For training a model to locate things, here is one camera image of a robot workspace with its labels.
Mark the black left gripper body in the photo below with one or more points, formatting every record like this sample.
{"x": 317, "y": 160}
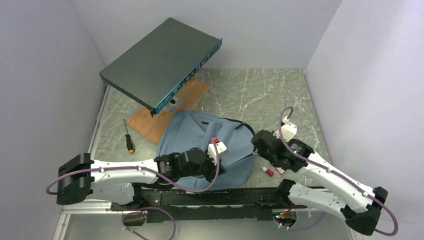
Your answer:
{"x": 209, "y": 169}

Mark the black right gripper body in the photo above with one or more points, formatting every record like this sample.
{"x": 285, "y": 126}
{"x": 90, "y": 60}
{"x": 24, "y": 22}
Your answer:
{"x": 271, "y": 158}

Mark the blue backpack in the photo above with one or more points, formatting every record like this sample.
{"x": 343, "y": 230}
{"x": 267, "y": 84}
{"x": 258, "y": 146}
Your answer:
{"x": 190, "y": 129}

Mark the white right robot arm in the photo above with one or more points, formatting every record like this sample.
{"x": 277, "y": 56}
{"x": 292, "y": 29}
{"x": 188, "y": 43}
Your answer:
{"x": 357, "y": 204}

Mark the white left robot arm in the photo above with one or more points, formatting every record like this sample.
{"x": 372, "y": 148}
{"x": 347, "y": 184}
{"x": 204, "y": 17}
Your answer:
{"x": 84, "y": 178}

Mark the red white eraser box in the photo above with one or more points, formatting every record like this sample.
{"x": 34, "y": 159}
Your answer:
{"x": 279, "y": 170}

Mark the red cap glue bottle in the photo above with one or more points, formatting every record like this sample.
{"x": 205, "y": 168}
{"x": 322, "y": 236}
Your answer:
{"x": 267, "y": 171}

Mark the wooden board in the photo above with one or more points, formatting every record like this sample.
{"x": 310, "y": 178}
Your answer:
{"x": 153, "y": 127}

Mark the black yellow screwdriver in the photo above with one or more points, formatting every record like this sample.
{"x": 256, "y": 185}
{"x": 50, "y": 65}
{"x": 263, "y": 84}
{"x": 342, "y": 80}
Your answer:
{"x": 129, "y": 144}

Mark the grey network switch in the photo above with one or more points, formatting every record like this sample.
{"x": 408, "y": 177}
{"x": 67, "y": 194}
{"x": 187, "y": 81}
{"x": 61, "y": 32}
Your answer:
{"x": 155, "y": 69}

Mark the aluminium frame rail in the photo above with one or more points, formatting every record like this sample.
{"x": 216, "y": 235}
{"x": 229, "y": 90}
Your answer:
{"x": 94, "y": 220}

